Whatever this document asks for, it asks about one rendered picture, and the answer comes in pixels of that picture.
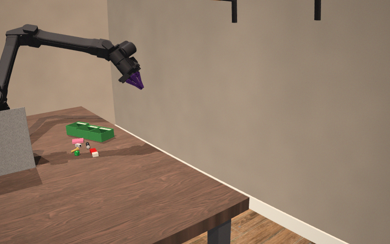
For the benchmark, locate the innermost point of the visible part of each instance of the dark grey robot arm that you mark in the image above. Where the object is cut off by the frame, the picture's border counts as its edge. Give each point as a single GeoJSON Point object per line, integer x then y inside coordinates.
{"type": "Point", "coordinates": [33, 37]}

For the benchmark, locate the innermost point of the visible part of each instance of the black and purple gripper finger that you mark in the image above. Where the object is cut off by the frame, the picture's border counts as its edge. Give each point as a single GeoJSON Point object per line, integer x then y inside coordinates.
{"type": "Point", "coordinates": [137, 78]}
{"type": "Point", "coordinates": [132, 82]}

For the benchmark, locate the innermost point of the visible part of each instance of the red and white eraser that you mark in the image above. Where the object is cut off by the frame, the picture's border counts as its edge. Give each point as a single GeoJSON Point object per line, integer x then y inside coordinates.
{"type": "Point", "coordinates": [94, 152]}

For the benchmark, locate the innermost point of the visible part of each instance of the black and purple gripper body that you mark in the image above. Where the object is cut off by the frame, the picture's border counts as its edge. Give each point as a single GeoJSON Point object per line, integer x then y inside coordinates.
{"type": "Point", "coordinates": [126, 69]}

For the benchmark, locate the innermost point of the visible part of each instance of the green three-compartment bin rack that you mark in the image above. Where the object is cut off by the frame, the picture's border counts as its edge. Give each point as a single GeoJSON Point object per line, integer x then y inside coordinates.
{"type": "Point", "coordinates": [91, 132]}

